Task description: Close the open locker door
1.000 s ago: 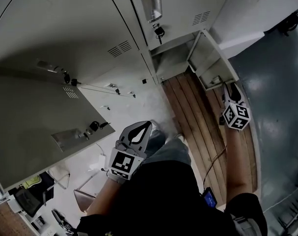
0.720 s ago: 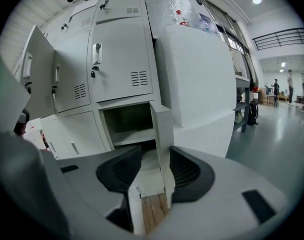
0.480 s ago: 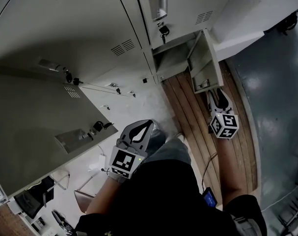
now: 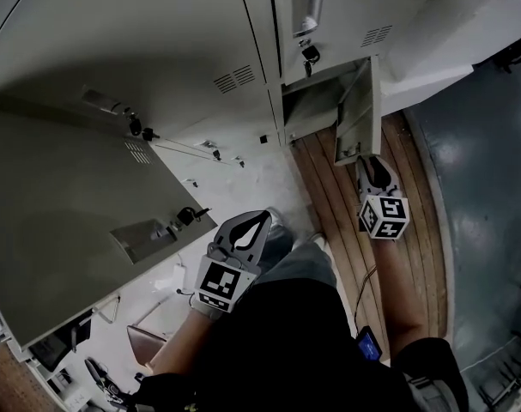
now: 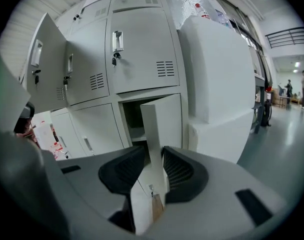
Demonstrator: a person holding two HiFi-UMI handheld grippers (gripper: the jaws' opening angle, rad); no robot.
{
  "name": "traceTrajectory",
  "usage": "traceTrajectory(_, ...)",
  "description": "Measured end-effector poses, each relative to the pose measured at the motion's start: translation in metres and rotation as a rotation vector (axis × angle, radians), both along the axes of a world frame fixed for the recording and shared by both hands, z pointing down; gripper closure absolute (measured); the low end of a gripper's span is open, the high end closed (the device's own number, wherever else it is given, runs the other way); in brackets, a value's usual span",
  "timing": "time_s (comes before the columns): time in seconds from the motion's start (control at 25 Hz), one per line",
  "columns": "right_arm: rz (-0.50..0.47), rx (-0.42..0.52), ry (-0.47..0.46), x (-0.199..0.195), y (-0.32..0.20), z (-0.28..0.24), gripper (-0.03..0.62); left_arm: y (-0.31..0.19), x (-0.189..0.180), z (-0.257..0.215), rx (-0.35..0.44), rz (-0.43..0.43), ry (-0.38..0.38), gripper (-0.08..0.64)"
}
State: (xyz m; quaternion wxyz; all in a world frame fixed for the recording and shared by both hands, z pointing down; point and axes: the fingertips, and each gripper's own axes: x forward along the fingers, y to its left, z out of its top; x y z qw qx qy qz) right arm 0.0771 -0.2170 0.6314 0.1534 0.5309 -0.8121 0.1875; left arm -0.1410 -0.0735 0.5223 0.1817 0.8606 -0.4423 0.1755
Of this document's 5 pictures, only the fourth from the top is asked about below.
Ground large locker door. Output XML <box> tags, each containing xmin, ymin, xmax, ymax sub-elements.
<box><xmin>0</xmin><ymin>92</ymin><xmax>218</xmax><ymax>351</ymax></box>

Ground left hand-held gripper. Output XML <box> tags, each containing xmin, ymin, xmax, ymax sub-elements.
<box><xmin>193</xmin><ymin>209</ymin><xmax>274</xmax><ymax>315</ymax></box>

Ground grey metal locker cabinet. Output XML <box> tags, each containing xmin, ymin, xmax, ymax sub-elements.
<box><xmin>0</xmin><ymin>0</ymin><xmax>441</xmax><ymax>354</ymax></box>

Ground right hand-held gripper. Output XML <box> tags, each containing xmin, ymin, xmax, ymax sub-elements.
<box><xmin>355</xmin><ymin>155</ymin><xmax>410</xmax><ymax>241</ymax></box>

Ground person's black shirt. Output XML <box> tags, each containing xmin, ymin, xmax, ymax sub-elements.
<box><xmin>130</xmin><ymin>279</ymin><xmax>471</xmax><ymax>412</ymax></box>

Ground wooden slat platform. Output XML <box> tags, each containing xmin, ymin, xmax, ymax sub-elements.
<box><xmin>288</xmin><ymin>109</ymin><xmax>451</xmax><ymax>371</ymax></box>

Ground person's right forearm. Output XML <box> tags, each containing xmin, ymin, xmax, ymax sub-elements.
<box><xmin>373</xmin><ymin>236</ymin><xmax>427</xmax><ymax>360</ymax></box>

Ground person's left forearm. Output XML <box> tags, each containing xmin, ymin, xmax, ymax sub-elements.
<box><xmin>149</xmin><ymin>309</ymin><xmax>221</xmax><ymax>377</ymax></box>

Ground person's right white shoe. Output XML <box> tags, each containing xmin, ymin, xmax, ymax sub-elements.
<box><xmin>305</xmin><ymin>229</ymin><xmax>330</xmax><ymax>252</ymax></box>

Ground person's grey trousers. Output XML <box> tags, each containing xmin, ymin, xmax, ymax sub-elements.
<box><xmin>255</xmin><ymin>219</ymin><xmax>339</xmax><ymax>294</ymax></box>

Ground small locker door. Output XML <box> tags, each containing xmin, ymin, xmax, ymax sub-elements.
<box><xmin>333</xmin><ymin>55</ymin><xmax>382</xmax><ymax>167</ymax></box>

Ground blue screen device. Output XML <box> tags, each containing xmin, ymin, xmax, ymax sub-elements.
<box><xmin>355</xmin><ymin>325</ymin><xmax>384</xmax><ymax>362</ymax></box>

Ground large white block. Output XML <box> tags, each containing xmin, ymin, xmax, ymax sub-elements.
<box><xmin>379</xmin><ymin>0</ymin><xmax>521</xmax><ymax>118</ymax></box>

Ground brown chair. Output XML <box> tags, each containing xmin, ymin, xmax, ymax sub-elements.
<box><xmin>125</xmin><ymin>324</ymin><xmax>171</xmax><ymax>371</ymax></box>

